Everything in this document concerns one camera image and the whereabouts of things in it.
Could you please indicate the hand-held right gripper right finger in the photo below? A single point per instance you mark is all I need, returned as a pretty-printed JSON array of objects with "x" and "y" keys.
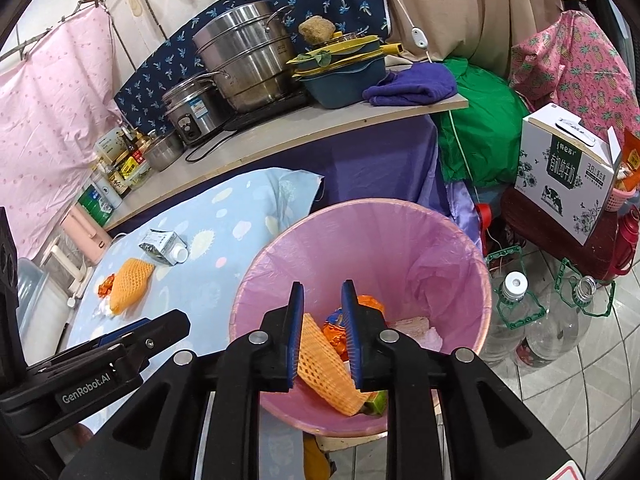
[{"x": 350, "y": 330}]

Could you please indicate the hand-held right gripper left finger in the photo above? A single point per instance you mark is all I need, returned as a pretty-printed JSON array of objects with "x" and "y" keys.
[{"x": 295, "y": 330}]

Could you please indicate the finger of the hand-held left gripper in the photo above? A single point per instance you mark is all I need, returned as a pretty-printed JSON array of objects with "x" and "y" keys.
[
  {"x": 75, "y": 355},
  {"x": 165, "y": 327}
]

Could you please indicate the orange plastic wrapper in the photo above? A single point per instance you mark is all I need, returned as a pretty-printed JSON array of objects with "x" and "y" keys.
[{"x": 332, "y": 332}]

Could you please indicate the orange foam fruit net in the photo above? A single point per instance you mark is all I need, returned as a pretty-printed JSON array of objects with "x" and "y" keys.
[
  {"x": 320, "y": 365},
  {"x": 129, "y": 285}
]

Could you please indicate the green drink carton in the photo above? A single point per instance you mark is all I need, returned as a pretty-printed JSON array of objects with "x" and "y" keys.
[{"x": 376, "y": 402}]

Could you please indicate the white tissue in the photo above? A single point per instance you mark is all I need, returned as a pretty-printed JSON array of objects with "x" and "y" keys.
[
  {"x": 429, "y": 339},
  {"x": 102, "y": 309}
]

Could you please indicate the pink lined trash bin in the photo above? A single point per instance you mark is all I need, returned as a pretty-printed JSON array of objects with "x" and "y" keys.
[{"x": 440, "y": 280}]

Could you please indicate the translucent plastic storage box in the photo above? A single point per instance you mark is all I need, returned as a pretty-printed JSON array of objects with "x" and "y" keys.
[{"x": 37, "y": 305}]

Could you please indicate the red plastic wrapper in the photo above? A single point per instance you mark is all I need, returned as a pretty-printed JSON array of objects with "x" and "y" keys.
[{"x": 106, "y": 285}]

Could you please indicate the grey milk carton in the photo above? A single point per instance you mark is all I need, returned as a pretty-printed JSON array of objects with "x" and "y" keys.
[{"x": 160, "y": 246}]

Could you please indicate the white small appliance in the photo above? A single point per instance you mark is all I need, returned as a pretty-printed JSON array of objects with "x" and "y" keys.
[{"x": 65, "y": 267}]

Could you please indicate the pink electric kettle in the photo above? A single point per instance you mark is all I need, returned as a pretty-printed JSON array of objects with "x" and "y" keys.
[{"x": 87, "y": 235}]

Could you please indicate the blue polka dot blanket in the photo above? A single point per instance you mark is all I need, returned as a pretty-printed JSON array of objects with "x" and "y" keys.
[{"x": 225, "y": 220}]

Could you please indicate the white capped clear plastic bottle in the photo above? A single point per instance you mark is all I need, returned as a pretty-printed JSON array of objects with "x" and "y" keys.
[{"x": 510, "y": 320}]

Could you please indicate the row of condiment bottles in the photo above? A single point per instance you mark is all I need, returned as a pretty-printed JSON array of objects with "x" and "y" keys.
[{"x": 132, "y": 162}]

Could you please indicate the red plastic stool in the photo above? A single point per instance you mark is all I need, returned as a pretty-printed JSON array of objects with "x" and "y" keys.
[{"x": 484, "y": 225}]

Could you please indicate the purple cloth skirt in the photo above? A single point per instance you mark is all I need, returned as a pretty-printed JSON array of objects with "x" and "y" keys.
[{"x": 360, "y": 160}]

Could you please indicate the small steel bowl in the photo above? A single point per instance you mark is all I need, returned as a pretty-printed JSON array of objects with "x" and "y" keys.
[{"x": 165, "y": 152}]

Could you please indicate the uncapped clear plastic bottle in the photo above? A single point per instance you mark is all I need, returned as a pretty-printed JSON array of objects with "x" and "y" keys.
[{"x": 555, "y": 330}]

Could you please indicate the dark red covered stool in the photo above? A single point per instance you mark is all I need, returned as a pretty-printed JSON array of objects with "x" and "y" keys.
[{"x": 540, "y": 230}]

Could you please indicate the black induction cooker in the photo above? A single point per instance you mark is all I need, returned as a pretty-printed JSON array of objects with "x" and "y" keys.
[{"x": 260, "y": 115}]

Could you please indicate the steel rice cooker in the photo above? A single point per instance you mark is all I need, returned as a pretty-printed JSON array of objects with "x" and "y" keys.
[{"x": 192, "y": 110}]

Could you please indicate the pink dotted curtain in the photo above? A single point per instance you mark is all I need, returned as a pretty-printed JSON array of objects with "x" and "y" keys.
[{"x": 50, "y": 125}]

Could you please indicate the dark blue plastic basin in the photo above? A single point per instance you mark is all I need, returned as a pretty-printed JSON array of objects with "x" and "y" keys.
[{"x": 345, "y": 85}]

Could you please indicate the green plastic bag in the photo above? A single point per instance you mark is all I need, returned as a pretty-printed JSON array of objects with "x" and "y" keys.
[{"x": 480, "y": 120}]

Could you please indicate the purple towel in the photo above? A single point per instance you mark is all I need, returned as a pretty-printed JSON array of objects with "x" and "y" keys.
[{"x": 415, "y": 85}]

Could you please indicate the white floral milk box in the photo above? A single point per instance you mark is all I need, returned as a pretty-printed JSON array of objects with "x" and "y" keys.
[{"x": 560, "y": 180}]

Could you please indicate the large steel steamer pot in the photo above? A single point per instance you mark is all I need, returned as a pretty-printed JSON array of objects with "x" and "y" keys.
[{"x": 245, "y": 60}]

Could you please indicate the red thermos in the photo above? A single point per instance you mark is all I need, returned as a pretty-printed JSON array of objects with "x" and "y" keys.
[{"x": 629, "y": 240}]

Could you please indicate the brown loofah sponge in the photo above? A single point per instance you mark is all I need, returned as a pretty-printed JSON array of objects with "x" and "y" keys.
[{"x": 316, "y": 30}]

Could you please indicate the pink plastic basket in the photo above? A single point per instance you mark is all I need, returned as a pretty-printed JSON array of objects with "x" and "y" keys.
[{"x": 622, "y": 200}]

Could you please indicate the orange snack packet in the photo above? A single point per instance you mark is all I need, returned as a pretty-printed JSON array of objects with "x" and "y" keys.
[{"x": 631, "y": 160}]

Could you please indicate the pink pineapple print cloth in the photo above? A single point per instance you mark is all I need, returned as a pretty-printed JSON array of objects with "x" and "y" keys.
[{"x": 575, "y": 65}]

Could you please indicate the beige curtain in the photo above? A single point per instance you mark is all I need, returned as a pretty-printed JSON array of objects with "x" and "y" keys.
[{"x": 475, "y": 5}]

